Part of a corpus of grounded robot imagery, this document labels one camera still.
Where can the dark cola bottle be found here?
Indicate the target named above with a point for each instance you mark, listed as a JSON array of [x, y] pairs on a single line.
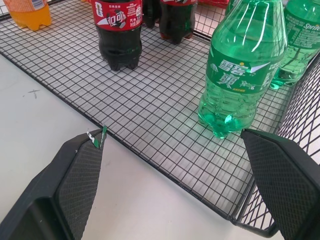
[[151, 12]]

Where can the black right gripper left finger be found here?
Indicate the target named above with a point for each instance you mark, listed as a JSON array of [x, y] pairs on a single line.
[[75, 190]]

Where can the torn green label scrap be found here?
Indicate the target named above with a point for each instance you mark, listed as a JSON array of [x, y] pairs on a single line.
[[98, 138]]

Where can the green Sprite bottle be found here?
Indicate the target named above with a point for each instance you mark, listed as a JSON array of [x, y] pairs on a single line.
[[230, 6]]

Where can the green Sprite bottle English label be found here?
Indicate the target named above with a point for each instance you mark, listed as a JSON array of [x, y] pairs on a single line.
[[296, 42]]

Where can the cola bottle red label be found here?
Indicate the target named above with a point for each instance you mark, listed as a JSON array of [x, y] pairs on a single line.
[[178, 20], [118, 32]]

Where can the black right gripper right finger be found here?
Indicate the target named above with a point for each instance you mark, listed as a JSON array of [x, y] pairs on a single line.
[[282, 182]]

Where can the green Sprite bottle Chinese label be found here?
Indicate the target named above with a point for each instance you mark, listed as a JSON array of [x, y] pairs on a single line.
[[240, 70]]

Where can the red snack package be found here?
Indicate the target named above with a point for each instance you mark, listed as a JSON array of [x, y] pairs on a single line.
[[212, 2]]

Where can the orange soda bottle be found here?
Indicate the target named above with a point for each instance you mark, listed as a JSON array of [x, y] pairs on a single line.
[[30, 12]]

